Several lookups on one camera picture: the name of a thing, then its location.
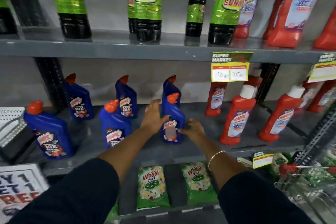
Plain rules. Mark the person's right forearm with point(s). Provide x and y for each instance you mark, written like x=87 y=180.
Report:
x=204 y=144

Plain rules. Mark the thin gold bangle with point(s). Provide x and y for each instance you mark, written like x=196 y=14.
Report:
x=214 y=157

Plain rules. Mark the grey metal shelf board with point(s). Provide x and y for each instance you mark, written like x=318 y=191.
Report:
x=199 y=150
x=131 y=49

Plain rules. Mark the green detergent powder packet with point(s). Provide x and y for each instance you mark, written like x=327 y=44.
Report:
x=152 y=187
x=112 y=213
x=198 y=183

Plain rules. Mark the blue toilet cleaner bottle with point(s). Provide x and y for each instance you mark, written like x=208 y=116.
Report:
x=172 y=112

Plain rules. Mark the person's left hand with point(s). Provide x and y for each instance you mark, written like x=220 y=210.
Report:
x=152 y=118

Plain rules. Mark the large red cleaner bottle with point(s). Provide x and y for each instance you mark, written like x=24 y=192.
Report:
x=277 y=8
x=328 y=34
x=296 y=8
x=249 y=6

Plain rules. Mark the row of small red white-capped bottles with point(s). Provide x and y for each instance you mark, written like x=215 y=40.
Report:
x=237 y=116

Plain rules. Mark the black slotted shelf upright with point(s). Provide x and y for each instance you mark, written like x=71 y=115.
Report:
x=267 y=79
x=49 y=82
x=319 y=132

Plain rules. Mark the person's left thumb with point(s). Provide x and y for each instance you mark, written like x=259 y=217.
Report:
x=164 y=119

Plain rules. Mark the person's left forearm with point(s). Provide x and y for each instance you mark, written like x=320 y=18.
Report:
x=126 y=145

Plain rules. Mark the white perforated metal basket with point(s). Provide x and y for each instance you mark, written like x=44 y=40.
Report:
x=10 y=121

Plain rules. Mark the white offer sign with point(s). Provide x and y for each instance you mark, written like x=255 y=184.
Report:
x=18 y=187

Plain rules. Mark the yellow and green price tag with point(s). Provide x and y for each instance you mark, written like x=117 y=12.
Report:
x=324 y=70
x=231 y=70
x=262 y=160

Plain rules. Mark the person's right thumb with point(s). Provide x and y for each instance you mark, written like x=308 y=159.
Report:
x=184 y=131

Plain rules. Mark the row of dark green-label bottles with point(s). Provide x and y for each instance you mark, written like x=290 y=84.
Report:
x=148 y=3

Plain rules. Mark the row of blue orange-capped bottles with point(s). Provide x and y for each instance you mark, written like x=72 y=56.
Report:
x=52 y=132

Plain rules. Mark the person's right hand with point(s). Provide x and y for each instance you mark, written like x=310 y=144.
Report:
x=195 y=130

